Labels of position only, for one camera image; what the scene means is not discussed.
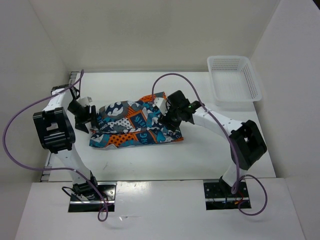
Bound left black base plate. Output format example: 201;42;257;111
62;182;117;213

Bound white perforated plastic basket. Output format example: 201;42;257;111
207;55;262;104

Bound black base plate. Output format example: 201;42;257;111
62;182;117;213
203;179;251;211

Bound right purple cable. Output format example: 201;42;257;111
151;72;269;216

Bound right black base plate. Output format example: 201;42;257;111
203;179;251;211

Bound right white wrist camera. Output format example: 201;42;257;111
153;97;168;116

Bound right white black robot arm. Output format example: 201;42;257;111
152;90;267;197

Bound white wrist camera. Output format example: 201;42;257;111
153;97;168;116
77;96;93;107

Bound purple cable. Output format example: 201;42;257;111
2;68;116;223
151;72;269;216

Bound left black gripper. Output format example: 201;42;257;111
67;99;100;134

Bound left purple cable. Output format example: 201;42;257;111
2;68;116;223

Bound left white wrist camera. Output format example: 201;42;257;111
77;96;93;107

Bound colourful patterned shorts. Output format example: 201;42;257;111
89;92;184;149

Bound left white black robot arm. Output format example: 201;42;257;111
33;84;100;201

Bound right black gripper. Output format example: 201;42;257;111
157;101;182;133

